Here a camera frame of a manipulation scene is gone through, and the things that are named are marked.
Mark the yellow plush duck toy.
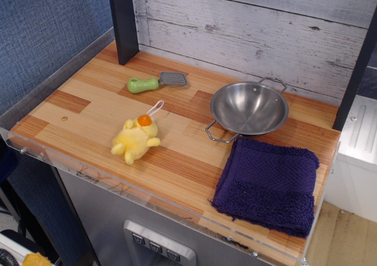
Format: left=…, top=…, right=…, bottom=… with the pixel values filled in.
left=111, top=100, right=164, bottom=165

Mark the purple terry cloth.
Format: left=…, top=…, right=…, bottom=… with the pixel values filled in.
left=210, top=138, right=320, bottom=238

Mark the grey button control panel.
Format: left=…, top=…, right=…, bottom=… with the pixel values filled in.
left=123, top=219, right=197, bottom=265

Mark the white side cabinet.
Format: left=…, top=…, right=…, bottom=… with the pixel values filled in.
left=324, top=95, right=376, bottom=222

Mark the clear acrylic edge guard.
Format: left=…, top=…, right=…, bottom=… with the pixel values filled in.
left=0, top=124, right=342, bottom=266

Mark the yellow crumpled object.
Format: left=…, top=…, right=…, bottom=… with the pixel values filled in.
left=21, top=253, right=52, bottom=266

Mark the dark left upright post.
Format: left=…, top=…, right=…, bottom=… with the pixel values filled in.
left=109, top=0, right=139, bottom=65

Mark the dark upright post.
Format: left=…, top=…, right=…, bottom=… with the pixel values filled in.
left=109, top=0, right=139, bottom=65
left=332, top=9, right=376, bottom=131

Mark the green-handled grey toy spatula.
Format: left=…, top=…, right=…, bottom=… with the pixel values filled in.
left=127, top=72, right=187, bottom=94

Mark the steel two-handled pot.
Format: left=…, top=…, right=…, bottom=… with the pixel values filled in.
left=206, top=77, right=289, bottom=144

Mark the dark right upright post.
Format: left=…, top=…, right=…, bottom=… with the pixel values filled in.
left=332, top=9, right=376, bottom=131

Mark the black ribbed hose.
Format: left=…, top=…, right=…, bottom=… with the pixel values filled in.
left=0, top=248, right=18, bottom=266

